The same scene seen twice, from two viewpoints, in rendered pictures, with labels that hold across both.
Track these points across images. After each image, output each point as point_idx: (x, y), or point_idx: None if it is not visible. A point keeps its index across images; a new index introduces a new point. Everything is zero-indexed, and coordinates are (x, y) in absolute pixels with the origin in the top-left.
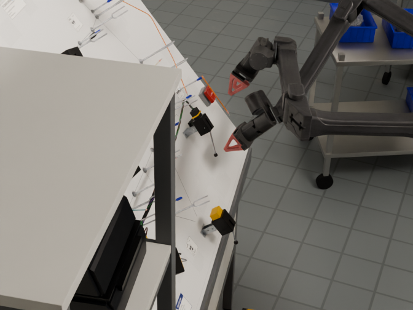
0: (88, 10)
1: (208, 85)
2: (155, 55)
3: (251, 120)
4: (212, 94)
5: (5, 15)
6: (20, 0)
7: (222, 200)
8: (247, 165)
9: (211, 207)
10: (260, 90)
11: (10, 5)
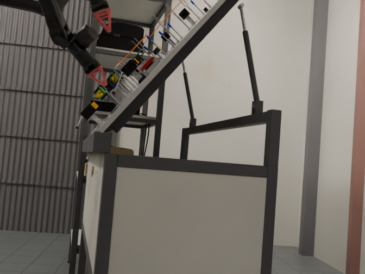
0: None
1: (139, 42)
2: (192, 27)
3: (88, 51)
4: (144, 63)
5: (216, 0)
6: None
7: (99, 126)
8: (92, 137)
9: (103, 121)
10: (86, 24)
11: None
